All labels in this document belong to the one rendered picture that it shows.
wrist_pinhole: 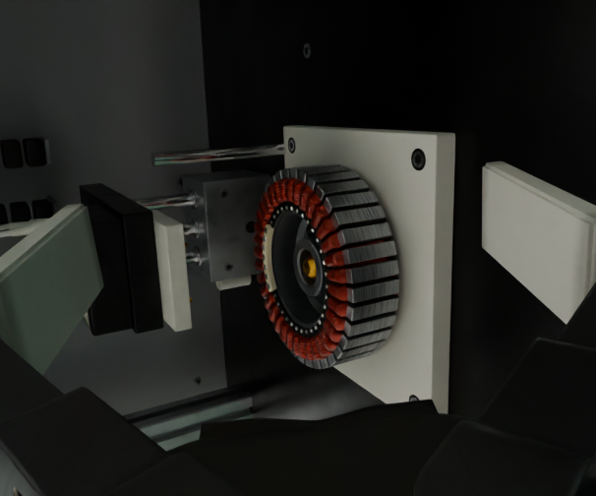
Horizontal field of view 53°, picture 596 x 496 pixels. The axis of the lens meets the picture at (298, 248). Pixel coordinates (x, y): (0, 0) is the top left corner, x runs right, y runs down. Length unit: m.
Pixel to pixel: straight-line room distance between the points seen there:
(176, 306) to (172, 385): 0.28
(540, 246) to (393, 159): 0.15
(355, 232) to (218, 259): 0.18
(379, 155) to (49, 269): 0.19
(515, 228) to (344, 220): 0.12
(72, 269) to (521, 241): 0.13
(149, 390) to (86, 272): 0.42
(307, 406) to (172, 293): 0.18
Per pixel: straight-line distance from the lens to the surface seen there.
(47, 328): 0.17
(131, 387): 0.60
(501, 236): 0.19
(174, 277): 0.33
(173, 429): 0.56
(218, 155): 0.38
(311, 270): 0.33
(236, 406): 0.57
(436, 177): 0.28
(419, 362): 0.31
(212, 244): 0.44
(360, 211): 0.30
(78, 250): 0.19
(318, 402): 0.45
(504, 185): 0.19
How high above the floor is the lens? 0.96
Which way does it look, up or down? 27 degrees down
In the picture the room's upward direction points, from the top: 100 degrees counter-clockwise
